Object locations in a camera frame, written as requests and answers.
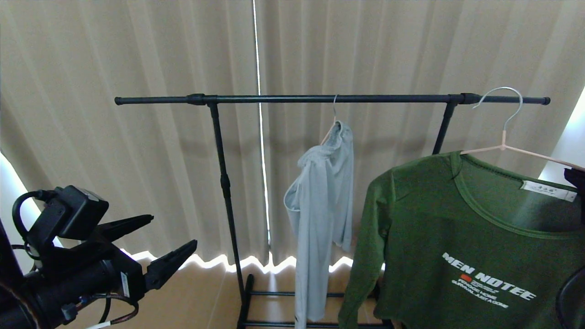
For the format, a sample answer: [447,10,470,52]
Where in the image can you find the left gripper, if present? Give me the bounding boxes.
[25,215,198,327]

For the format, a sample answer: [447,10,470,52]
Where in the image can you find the pale grey shorts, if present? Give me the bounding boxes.
[283,121,355,329]

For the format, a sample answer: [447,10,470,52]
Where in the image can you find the pink clothes hanger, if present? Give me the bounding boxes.
[461,87,585,172]
[320,95,340,146]

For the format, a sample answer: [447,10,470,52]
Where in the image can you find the green garment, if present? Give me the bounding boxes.
[338,151,585,329]

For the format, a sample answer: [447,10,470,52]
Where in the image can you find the black clothes rack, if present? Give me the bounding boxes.
[114,93,551,329]

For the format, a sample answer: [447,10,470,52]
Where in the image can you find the beige curtain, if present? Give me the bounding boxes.
[0,0,585,275]

